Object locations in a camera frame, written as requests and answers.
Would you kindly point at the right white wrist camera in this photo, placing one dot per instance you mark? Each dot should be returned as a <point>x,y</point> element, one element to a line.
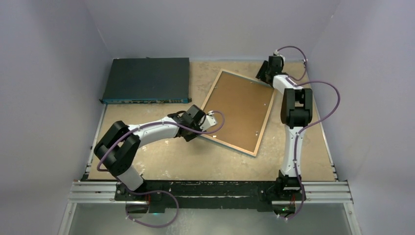
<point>277,53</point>

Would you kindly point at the black aluminium mounting rail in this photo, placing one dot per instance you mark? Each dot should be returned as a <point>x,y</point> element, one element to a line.
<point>263,196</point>

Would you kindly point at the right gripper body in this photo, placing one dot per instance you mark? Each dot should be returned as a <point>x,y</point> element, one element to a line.
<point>268,70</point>

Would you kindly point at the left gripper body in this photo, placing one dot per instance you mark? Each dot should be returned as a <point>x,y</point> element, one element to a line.
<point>192,133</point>

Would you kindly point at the brown backing board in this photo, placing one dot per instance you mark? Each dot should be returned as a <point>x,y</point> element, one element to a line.
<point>238,112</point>

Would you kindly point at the blue wooden picture frame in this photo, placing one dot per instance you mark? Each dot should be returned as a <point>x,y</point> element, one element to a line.
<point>227,147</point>

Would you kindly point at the dark blue flat box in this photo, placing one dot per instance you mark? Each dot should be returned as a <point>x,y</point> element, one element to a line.
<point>148,81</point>

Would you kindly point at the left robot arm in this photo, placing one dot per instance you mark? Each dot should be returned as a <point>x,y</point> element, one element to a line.
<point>118,147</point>

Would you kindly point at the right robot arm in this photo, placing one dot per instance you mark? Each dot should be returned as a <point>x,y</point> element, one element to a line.
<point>296,113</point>

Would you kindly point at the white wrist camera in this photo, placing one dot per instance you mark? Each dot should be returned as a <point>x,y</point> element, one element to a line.
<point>277,53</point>
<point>209,121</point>

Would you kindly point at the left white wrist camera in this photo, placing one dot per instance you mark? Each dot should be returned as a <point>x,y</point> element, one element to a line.
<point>209,121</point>

